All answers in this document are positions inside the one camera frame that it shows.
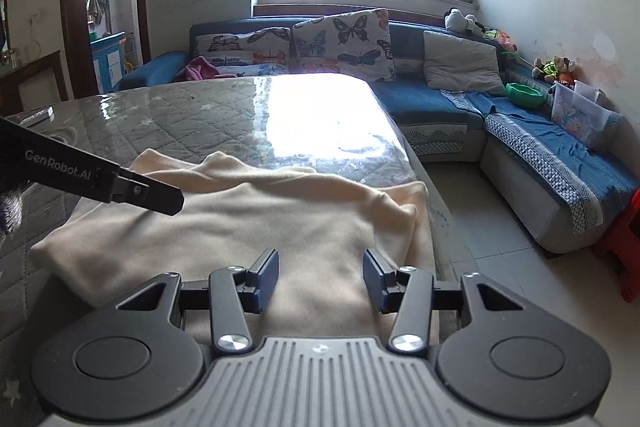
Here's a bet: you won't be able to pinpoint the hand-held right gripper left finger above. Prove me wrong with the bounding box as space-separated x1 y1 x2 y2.
116 248 280 354

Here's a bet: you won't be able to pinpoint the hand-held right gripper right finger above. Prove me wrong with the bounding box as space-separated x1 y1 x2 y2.
363 248 527 354

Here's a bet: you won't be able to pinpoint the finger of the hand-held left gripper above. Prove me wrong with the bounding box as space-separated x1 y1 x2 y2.
92 166 185 216

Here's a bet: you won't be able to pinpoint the cream garment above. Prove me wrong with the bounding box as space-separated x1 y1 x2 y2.
27 148 441 348

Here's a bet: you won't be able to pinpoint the hanging clothes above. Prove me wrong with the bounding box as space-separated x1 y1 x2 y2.
87 0 112 28

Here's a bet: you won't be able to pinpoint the person's left hand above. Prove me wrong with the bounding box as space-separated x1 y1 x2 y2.
0 179 25 236

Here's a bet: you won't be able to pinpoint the small white flat object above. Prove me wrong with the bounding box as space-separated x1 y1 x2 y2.
19 106 54 126

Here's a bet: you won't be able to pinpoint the dark wooden chair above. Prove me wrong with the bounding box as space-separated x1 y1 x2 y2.
0 51 69 116

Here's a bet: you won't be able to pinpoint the quilted star-pattern table cover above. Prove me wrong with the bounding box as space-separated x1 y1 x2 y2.
0 74 453 427

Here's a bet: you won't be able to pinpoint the blue cabinet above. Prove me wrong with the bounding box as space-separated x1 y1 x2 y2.
89 31 127 94

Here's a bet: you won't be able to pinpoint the magenta cloth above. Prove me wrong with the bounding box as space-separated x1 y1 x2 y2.
185 55 237 82

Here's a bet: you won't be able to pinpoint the flat butterfly print pillow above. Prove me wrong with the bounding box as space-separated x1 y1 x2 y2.
193 27 293 78

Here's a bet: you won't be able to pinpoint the blue sofa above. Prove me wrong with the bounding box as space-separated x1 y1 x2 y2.
114 14 640 256

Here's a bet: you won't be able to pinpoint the blue blanket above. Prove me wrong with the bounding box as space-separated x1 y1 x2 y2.
439 89 640 190

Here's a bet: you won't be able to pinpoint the grey pillow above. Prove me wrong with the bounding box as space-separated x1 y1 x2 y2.
422 30 506 96

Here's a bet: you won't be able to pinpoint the upright butterfly print pillow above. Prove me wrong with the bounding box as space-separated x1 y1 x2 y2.
291 8 397 84

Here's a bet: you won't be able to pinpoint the green plastic bowl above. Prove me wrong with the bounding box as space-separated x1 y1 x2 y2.
504 81 546 109

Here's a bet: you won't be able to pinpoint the red plastic stool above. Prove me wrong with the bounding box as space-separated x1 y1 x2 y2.
592 186 640 304

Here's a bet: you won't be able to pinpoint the clear plastic storage box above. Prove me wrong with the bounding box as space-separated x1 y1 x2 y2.
549 80 620 144

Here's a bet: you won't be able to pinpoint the pink and green toy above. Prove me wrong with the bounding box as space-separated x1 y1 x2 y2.
482 29 517 54

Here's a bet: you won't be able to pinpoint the panda plush toy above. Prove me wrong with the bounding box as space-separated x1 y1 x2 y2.
444 8 487 38

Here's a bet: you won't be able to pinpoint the brown plush toys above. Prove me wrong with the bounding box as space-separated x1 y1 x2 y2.
530 55 577 84

